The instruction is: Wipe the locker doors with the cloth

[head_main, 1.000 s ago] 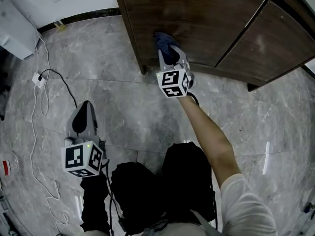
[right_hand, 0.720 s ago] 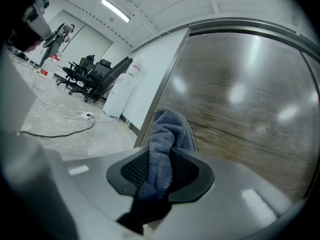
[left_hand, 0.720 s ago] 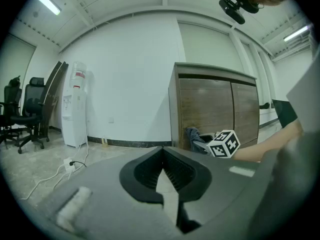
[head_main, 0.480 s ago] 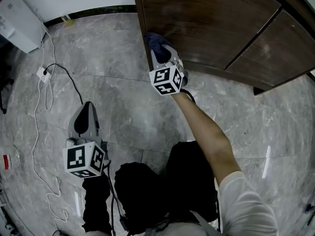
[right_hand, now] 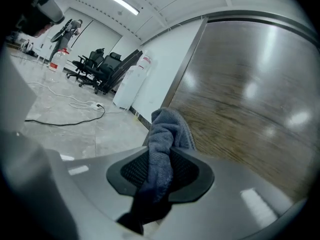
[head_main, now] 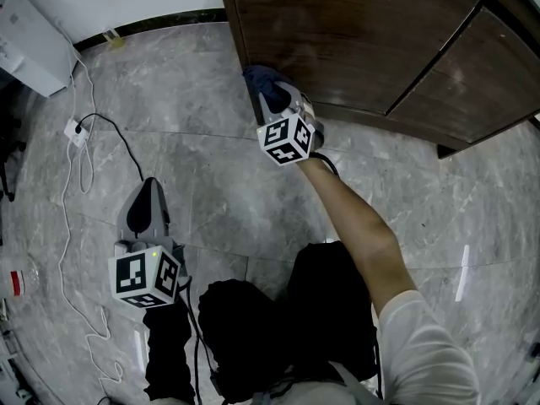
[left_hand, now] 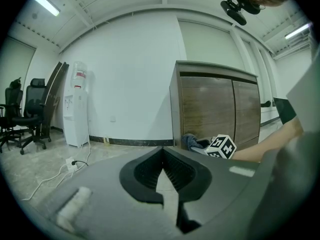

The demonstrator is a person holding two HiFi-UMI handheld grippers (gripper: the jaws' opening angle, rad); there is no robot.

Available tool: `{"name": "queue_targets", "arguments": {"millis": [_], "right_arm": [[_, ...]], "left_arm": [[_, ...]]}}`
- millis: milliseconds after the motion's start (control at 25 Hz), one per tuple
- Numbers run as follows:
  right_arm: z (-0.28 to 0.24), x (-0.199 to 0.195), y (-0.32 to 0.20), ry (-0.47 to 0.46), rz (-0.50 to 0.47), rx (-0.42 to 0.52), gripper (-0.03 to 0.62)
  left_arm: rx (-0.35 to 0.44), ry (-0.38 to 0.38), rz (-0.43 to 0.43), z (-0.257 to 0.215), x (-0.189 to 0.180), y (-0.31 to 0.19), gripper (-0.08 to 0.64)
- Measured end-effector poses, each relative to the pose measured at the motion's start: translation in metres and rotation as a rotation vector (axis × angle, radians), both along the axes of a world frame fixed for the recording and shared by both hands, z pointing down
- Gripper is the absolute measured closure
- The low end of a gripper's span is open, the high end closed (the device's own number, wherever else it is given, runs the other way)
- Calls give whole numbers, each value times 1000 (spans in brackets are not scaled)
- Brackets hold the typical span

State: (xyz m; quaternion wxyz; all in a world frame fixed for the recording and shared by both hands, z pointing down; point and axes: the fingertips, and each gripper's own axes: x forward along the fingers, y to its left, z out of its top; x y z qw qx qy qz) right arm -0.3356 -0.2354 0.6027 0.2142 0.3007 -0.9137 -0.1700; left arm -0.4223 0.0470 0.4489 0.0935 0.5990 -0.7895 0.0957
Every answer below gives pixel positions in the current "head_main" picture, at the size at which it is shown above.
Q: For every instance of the clear bottle with red label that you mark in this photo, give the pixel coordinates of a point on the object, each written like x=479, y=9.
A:
x=17, y=281

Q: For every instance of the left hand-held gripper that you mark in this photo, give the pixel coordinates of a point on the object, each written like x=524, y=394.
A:
x=143, y=277

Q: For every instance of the dark blue wiping cloth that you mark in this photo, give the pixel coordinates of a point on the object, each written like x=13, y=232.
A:
x=261, y=80

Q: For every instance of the white power strip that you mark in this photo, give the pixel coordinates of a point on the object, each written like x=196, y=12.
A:
x=75, y=133

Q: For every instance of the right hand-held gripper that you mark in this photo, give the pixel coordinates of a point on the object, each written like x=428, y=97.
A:
x=287, y=139

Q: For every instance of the black-topped wooden vanity cabinet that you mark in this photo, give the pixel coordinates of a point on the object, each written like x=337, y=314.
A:
x=514, y=7

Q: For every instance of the white floor appliance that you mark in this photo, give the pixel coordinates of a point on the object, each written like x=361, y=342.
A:
x=34, y=49

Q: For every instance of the person's left forearm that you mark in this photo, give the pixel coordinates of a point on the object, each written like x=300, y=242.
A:
x=169, y=352

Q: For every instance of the person's black trousers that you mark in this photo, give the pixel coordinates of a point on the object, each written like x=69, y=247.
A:
x=253, y=336

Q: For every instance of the person's right forearm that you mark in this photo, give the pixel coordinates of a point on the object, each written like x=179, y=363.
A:
x=363, y=234

